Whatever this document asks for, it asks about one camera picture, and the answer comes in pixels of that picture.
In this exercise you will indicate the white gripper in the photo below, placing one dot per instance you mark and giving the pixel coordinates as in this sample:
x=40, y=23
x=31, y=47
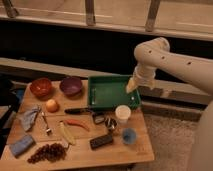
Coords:
x=143, y=75

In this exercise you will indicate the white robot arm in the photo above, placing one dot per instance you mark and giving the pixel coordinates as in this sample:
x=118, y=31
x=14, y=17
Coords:
x=155, y=54

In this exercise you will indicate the white plastic cup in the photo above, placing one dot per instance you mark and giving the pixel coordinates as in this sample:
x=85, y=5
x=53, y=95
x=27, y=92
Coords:
x=122, y=113

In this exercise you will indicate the metal cup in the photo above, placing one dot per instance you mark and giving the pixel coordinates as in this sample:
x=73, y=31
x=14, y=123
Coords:
x=110, y=124

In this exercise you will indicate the black measuring cup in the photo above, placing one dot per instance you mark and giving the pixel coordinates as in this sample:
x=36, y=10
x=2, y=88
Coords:
x=98, y=118

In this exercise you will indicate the blue plastic cup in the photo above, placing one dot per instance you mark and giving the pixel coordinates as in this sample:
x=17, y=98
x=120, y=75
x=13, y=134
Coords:
x=128, y=136

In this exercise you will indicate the green plastic tray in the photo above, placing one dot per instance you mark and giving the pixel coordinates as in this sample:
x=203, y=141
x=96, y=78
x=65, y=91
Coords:
x=108, y=92

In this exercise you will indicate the purple bowl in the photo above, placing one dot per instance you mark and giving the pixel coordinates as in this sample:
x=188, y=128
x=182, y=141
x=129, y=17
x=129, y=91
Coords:
x=71, y=86

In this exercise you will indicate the black rectangular block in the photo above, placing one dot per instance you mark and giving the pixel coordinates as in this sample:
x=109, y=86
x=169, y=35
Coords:
x=101, y=141

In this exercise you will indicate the yellow banana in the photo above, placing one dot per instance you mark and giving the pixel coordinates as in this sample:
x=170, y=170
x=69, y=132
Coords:
x=66, y=134

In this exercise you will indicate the orange fruit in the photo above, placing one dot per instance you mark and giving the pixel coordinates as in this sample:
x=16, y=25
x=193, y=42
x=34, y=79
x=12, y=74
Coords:
x=52, y=106

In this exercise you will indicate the red bowl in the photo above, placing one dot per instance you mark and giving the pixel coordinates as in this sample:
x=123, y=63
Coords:
x=41, y=87

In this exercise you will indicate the metal spoon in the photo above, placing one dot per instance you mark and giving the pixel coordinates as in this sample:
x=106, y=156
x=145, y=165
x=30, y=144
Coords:
x=48, y=130

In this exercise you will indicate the bunch of dark grapes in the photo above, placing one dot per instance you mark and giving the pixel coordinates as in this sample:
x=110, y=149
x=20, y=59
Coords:
x=51, y=153

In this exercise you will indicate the grey cloth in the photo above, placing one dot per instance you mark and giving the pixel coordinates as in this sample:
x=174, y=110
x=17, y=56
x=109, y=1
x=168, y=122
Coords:
x=27, y=119

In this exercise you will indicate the blue sponge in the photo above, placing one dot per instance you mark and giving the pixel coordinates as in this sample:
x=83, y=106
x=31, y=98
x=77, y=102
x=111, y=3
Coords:
x=21, y=145

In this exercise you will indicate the black handled knife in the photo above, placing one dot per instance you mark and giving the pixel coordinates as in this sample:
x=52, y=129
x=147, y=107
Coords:
x=78, y=110

